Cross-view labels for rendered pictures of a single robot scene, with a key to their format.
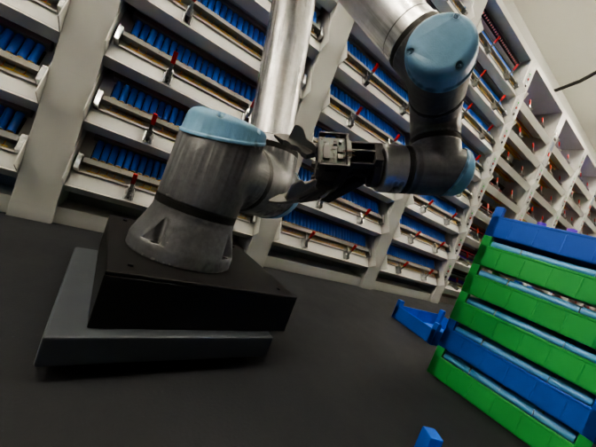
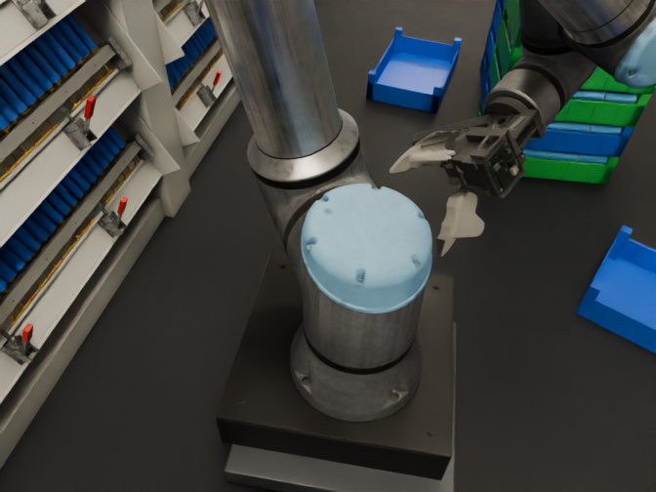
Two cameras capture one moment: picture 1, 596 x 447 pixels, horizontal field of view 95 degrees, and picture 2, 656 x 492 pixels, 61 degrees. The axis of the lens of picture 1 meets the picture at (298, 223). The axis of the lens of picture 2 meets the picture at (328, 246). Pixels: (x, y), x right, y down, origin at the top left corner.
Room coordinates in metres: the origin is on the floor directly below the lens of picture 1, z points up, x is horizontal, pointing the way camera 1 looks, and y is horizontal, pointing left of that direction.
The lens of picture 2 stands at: (0.24, 0.53, 0.84)
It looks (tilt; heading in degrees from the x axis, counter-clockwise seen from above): 46 degrees down; 314
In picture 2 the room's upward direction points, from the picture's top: 2 degrees clockwise
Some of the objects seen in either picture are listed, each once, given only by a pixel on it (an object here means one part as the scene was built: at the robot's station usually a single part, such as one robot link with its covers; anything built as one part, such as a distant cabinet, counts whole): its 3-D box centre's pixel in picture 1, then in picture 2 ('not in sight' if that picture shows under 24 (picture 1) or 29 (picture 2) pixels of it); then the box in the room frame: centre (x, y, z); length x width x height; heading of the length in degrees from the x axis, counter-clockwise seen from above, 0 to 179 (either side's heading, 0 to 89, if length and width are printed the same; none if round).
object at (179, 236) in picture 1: (190, 228); (357, 342); (0.52, 0.19, 0.19); 0.19 x 0.19 x 0.10
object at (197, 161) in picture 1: (218, 162); (361, 270); (0.53, 0.18, 0.32); 0.17 x 0.15 x 0.18; 155
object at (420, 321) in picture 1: (437, 325); (415, 67); (1.11, -0.68, 0.04); 0.30 x 0.20 x 0.08; 116
